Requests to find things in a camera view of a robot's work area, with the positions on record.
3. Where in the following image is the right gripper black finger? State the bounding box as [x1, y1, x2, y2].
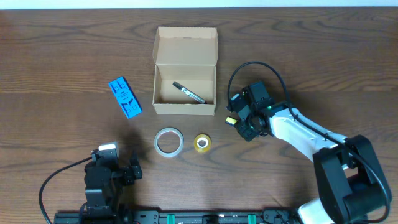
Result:
[234, 123, 258, 142]
[227, 98, 249, 117]

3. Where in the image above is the brown cardboard box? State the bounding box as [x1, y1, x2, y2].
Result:
[152, 27, 218, 116]

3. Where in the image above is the blue magnetic whiteboard duster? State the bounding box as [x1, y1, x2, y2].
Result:
[109, 77, 142, 119]

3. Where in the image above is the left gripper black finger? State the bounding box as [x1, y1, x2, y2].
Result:
[123, 167, 136, 186]
[129, 151, 142, 179]

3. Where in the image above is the yellow highlighter pen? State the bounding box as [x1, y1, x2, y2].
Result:
[225, 116, 237, 126]

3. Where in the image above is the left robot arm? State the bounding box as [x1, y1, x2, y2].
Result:
[84, 149, 142, 223]

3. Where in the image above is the large clear tape roll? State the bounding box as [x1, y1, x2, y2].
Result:
[154, 128, 184, 158]

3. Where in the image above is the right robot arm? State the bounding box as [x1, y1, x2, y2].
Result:
[227, 82, 392, 223]

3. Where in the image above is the small yellow tape roll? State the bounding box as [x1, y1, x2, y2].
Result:
[194, 134, 212, 153]

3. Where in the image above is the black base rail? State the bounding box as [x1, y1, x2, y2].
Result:
[53, 209, 301, 224]

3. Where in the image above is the black marker pen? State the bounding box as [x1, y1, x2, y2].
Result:
[172, 82, 207, 104]

